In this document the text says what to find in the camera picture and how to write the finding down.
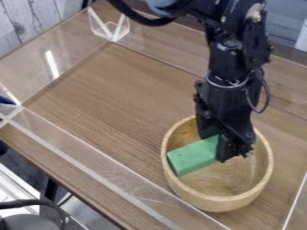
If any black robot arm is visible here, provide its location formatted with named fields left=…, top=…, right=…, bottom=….
left=106, top=0, right=272, bottom=163

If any green rectangular block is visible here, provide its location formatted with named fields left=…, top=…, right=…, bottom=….
left=166, top=135, right=218, bottom=177

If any clear acrylic corner bracket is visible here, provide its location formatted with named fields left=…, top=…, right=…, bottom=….
left=86, top=7, right=130, bottom=42

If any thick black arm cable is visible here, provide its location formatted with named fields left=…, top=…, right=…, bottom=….
left=105, top=0, right=189, bottom=27

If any black cable on floor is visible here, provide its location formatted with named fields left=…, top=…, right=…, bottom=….
left=0, top=199, right=66, bottom=230

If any black table leg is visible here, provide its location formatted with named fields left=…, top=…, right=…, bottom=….
left=43, top=179, right=58, bottom=201

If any brown wooden bowl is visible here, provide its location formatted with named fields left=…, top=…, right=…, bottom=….
left=160, top=116, right=274, bottom=212

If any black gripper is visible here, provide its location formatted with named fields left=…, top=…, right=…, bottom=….
left=193, top=77, right=257, bottom=163

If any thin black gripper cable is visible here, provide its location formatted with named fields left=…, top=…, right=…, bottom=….
left=244, top=70, right=272, bottom=114

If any clear acrylic front barrier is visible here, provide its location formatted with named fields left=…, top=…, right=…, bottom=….
left=0, top=94, right=229, bottom=230

